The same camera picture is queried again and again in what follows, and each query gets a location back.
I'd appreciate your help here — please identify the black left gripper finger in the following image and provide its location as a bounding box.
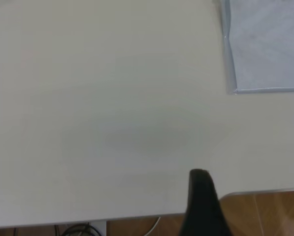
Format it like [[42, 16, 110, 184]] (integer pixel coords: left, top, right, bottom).
[[178, 169, 234, 236]]

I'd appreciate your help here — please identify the thin white cable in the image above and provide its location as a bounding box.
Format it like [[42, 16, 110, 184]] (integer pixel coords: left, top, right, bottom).
[[146, 215, 163, 234]]

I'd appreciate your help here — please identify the clear plastic zipper bag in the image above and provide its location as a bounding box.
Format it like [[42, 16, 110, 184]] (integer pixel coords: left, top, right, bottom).
[[212, 0, 294, 95]]

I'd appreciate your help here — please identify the black floor cable bundle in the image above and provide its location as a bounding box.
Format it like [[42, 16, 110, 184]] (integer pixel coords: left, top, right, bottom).
[[52, 222, 101, 236]]

